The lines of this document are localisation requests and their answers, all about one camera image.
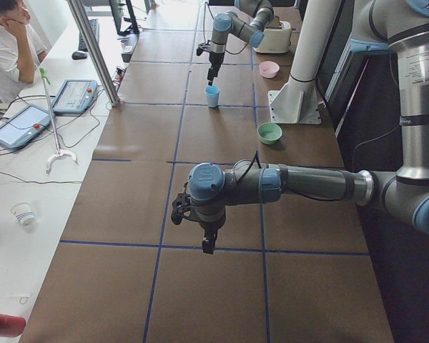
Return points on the black monitor stand far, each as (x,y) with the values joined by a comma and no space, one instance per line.
(124,18)

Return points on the paper cup with stripes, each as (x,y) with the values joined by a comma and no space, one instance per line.
(23,214)

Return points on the teach pendant tablet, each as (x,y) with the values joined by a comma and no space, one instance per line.
(75,97)
(23,126)

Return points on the green bowl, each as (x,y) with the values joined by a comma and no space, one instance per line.
(269,133)

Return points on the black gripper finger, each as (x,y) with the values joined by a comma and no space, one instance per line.
(213,73)
(209,241)

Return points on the far teach pendant tablet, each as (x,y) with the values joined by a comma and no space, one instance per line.
(75,97)

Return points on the aluminium frame post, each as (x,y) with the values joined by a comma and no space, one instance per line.
(77,10)

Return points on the light blue cup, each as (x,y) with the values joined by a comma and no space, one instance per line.
(212,100)
(213,89)

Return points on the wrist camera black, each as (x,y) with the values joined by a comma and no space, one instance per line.
(181,208)
(204,47)

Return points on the red cylinder object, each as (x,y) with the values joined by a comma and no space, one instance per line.
(11,326)

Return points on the pink bowl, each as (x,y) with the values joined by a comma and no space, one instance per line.
(269,69)

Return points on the seated man white shirt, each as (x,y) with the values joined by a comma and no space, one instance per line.
(21,50)

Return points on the bread slice in toaster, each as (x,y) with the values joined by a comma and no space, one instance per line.
(275,23)

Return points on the black computer mouse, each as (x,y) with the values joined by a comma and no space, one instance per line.
(79,55)

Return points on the cream toaster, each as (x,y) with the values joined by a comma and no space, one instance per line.
(276,40)

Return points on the near teach pendant tablet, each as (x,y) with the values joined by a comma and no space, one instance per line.
(23,126)

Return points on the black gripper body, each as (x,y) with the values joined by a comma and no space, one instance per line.
(210,226)
(214,59)

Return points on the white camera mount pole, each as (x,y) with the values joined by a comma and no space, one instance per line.
(296,102)

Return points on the white metal stand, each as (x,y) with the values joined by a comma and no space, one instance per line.
(60,153)

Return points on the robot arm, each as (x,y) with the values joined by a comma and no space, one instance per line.
(377,27)
(228,23)

